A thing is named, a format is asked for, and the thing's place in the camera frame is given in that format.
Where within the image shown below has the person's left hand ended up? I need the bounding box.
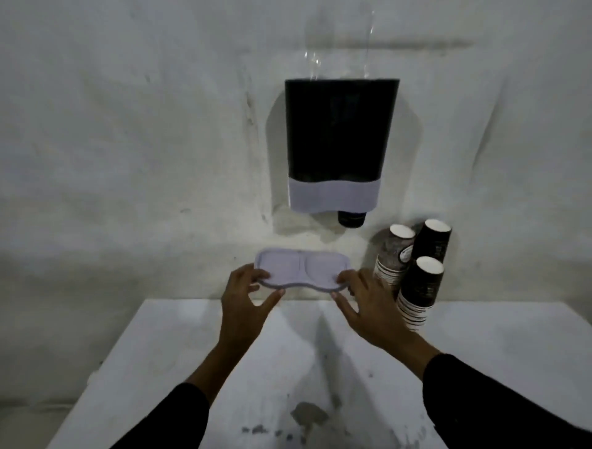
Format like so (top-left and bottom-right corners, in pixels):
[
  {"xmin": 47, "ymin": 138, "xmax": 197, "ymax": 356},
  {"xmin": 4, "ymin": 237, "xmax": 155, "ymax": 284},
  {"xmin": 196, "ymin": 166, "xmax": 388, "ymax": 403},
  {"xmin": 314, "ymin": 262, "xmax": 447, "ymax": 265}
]
[{"xmin": 219, "ymin": 264, "xmax": 286, "ymax": 355}]

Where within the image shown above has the person's right hand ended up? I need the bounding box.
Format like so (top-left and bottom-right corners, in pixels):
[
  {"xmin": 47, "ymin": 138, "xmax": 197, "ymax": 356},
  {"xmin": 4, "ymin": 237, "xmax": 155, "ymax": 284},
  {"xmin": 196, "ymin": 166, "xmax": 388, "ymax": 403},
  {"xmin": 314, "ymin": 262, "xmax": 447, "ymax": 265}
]
[{"xmin": 330, "ymin": 268, "xmax": 420, "ymax": 355}]

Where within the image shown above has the white double-well plastic tray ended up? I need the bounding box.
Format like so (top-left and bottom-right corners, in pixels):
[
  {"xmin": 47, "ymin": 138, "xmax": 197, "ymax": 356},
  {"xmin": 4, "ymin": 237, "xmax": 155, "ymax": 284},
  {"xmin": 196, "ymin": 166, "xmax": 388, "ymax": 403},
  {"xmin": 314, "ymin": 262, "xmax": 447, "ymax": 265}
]
[{"xmin": 254, "ymin": 248, "xmax": 352, "ymax": 293}]

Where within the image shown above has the person's left forearm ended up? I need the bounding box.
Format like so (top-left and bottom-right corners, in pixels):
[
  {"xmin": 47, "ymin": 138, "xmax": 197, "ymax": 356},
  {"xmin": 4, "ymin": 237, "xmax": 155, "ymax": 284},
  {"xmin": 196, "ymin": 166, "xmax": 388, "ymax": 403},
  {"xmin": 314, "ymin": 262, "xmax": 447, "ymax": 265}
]
[{"xmin": 110, "ymin": 340, "xmax": 253, "ymax": 449}]

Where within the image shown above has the person's right forearm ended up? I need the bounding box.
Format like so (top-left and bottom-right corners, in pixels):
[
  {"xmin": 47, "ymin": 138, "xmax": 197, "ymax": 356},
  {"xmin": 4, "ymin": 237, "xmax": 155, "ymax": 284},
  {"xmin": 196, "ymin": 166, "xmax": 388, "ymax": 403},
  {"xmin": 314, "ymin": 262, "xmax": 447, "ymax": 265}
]
[{"xmin": 393, "ymin": 331, "xmax": 592, "ymax": 449}]

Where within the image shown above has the stack of grey paper cups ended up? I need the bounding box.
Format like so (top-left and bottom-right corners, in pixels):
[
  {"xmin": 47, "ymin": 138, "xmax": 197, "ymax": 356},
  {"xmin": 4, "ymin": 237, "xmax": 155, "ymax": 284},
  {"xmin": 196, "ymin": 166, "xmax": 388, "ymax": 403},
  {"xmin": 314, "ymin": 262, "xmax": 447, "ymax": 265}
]
[{"xmin": 373, "ymin": 224, "xmax": 416, "ymax": 298}]

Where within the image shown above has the stack of black paper cups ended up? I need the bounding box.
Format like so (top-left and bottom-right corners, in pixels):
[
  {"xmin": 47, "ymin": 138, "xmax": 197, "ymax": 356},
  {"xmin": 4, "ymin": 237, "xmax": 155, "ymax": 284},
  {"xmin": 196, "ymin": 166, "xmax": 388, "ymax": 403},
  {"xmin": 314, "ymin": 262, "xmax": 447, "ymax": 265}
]
[
  {"xmin": 396, "ymin": 256, "xmax": 445, "ymax": 332},
  {"xmin": 411, "ymin": 219, "xmax": 452, "ymax": 265}
]

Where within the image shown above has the clear plastic dispenser tank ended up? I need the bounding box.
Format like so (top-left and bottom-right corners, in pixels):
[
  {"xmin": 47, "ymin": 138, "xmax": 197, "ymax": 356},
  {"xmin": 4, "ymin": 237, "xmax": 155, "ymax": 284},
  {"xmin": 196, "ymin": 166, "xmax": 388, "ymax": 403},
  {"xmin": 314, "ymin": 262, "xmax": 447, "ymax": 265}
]
[{"xmin": 303, "ymin": 0, "xmax": 376, "ymax": 81}]

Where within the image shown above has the black and white wall dispenser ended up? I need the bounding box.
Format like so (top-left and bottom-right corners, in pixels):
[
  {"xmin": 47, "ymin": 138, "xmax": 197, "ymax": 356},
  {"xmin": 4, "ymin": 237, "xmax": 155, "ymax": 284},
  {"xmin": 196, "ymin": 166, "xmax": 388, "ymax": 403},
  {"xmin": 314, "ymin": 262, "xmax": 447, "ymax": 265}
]
[{"xmin": 284, "ymin": 79, "xmax": 400, "ymax": 229}]

